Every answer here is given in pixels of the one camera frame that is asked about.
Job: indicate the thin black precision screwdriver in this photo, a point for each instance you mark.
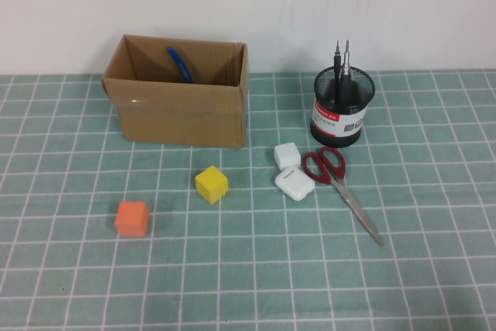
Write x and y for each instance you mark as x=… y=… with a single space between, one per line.
x=337 y=63

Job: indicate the orange cube block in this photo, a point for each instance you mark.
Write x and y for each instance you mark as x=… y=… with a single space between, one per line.
x=131 y=218

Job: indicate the yellow cube block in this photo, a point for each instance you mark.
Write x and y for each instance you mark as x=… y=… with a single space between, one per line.
x=211 y=185

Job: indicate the white cube block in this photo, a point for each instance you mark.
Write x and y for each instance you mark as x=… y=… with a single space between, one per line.
x=287 y=155

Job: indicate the green checked tablecloth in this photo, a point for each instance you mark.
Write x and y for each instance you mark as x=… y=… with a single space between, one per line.
x=426 y=230

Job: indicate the white earbuds case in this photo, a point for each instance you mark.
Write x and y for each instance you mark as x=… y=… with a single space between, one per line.
x=294 y=183

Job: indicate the thick black screwdriver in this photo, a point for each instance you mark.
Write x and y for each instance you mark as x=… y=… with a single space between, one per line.
x=346 y=83

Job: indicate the black mesh pen holder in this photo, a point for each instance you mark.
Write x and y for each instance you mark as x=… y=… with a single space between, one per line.
x=333 y=125

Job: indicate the brown cardboard box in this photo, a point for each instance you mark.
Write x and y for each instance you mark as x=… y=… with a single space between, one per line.
x=182 y=121

